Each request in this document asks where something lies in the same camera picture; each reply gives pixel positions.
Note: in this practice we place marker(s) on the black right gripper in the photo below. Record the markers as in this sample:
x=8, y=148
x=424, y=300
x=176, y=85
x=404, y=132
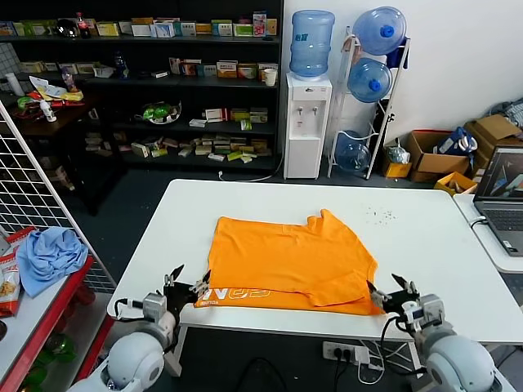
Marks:
x=398, y=302

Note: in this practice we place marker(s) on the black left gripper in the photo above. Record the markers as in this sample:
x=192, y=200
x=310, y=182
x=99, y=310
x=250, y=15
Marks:
x=180, y=296

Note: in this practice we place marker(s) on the orange t-shirt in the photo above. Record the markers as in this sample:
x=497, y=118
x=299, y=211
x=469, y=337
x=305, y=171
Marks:
x=286, y=261

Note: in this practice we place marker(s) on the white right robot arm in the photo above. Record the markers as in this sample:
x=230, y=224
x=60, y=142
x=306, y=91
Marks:
x=457, y=363

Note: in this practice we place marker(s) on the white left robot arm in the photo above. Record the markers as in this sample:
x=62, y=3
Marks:
x=135, y=359

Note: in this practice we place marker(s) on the grey blue clothes pile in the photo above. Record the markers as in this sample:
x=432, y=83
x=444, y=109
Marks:
x=510, y=110

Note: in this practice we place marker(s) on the large white table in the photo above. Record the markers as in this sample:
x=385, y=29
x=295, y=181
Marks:
x=408, y=253

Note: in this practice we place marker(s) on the white power strip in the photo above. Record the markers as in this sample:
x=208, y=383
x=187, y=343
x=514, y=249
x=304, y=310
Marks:
x=351, y=352

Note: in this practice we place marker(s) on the small white side table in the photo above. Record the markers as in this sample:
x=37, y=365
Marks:
x=463, y=202

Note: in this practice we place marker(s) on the yellow storage bin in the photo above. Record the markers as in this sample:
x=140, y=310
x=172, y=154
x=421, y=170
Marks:
x=445, y=181

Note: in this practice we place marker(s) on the small yellow cardboard box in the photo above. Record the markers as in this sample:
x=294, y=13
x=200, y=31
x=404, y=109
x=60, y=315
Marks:
x=398, y=169

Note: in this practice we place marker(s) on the flat white box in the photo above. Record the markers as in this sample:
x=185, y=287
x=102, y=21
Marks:
x=216, y=157
x=159, y=74
x=197, y=123

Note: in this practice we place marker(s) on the grey open laptop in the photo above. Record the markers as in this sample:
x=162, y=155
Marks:
x=502, y=220

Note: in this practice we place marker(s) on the lime green box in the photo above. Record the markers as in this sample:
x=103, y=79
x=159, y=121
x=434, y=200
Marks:
x=234, y=156

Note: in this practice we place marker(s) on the open brown cardboard box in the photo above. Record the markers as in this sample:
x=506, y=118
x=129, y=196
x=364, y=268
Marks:
x=441, y=163

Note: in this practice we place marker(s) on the crumpled plastic bag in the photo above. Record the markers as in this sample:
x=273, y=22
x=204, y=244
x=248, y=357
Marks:
x=398, y=154

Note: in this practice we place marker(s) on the white yellow box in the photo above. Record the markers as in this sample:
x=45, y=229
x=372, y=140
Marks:
x=139, y=150

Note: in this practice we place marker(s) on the crumpled light blue cloth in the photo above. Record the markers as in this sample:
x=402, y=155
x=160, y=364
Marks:
x=49, y=253

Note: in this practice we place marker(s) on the green packaged goods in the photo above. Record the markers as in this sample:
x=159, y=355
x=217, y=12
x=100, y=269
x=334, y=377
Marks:
x=61, y=347

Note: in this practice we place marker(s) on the blue water jug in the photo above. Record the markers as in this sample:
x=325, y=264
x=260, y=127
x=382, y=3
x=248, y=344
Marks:
x=374, y=26
x=352, y=157
x=365, y=81
x=311, y=45

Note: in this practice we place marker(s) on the red white shelf cart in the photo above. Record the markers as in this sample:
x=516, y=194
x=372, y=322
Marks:
x=41, y=310

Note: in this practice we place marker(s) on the blue bag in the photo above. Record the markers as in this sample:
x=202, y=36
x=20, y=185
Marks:
x=449, y=143

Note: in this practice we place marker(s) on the white water dispenser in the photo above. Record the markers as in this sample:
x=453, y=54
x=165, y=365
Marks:
x=302, y=155

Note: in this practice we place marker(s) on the small green box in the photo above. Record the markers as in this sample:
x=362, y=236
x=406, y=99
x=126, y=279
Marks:
x=246, y=125

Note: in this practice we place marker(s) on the white metal jug rack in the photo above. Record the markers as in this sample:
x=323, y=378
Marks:
x=335, y=134

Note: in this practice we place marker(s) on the white red striped box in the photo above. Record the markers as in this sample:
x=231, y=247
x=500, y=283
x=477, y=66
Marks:
x=215, y=115

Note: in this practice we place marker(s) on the green white patterned bowl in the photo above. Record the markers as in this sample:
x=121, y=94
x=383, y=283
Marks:
x=157, y=112

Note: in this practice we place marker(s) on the green yellow box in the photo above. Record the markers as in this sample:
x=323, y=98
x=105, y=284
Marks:
x=239, y=114

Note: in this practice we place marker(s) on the red snack bag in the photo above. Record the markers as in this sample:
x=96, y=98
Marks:
x=8, y=290

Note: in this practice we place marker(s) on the black shelf unit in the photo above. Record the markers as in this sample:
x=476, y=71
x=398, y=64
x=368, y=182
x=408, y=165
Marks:
x=188, y=96

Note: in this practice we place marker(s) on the tan cardboard box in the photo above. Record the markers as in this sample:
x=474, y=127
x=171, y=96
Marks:
x=490, y=126

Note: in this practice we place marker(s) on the dark wooden table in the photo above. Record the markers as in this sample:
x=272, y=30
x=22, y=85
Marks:
x=69, y=116

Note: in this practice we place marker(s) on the white plastic bottle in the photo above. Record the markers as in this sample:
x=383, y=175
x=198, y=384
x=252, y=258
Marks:
x=48, y=112

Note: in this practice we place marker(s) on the white paper cup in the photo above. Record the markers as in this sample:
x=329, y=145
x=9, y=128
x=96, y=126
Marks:
x=269, y=77

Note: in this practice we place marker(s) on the dark blue bottle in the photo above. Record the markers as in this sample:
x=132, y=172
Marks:
x=120, y=67

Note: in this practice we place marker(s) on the white open tray box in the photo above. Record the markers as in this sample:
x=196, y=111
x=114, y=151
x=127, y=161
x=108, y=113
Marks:
x=102, y=72

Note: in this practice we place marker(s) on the yellow white paper packets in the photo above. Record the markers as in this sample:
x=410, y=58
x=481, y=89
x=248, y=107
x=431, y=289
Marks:
x=49, y=90

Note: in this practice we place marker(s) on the cream medicine box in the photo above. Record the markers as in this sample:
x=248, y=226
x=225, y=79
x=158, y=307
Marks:
x=31, y=67
x=86, y=68
x=67, y=68

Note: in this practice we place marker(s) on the dark blue cloth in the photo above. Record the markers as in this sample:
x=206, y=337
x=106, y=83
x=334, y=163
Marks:
x=398, y=53

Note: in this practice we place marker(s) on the blue white medicine box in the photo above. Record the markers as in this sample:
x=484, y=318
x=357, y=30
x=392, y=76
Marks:
x=162, y=30

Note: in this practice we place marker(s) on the teal white medicine box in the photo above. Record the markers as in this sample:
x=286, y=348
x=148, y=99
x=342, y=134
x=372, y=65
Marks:
x=184, y=28

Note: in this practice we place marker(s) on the flat yellow box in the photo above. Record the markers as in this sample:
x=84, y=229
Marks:
x=203, y=28

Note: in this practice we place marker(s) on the green white medicine box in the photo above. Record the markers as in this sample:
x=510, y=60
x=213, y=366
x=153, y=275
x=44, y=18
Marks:
x=243, y=30
x=222, y=28

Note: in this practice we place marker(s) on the white cylinder container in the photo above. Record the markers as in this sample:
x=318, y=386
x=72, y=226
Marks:
x=13, y=83

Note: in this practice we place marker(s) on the yellow medicine box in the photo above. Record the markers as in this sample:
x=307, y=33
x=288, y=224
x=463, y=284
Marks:
x=107, y=29

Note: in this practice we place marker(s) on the pink colourful box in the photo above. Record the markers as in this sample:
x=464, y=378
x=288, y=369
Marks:
x=258, y=24

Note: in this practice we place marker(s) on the cola bottle red cap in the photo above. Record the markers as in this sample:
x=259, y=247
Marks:
x=83, y=26

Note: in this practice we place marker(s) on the shiny black helmet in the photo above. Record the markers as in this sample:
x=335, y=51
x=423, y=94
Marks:
x=65, y=28

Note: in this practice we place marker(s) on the small blue white box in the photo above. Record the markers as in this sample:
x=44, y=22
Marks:
x=6, y=29

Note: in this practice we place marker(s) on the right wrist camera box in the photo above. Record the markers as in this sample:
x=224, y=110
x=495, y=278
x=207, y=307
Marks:
x=427, y=312

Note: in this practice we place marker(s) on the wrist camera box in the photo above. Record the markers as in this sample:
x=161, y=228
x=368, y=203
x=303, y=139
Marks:
x=154, y=305
x=427, y=312

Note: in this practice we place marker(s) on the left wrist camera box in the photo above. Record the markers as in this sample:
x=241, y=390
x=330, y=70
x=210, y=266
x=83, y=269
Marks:
x=154, y=305

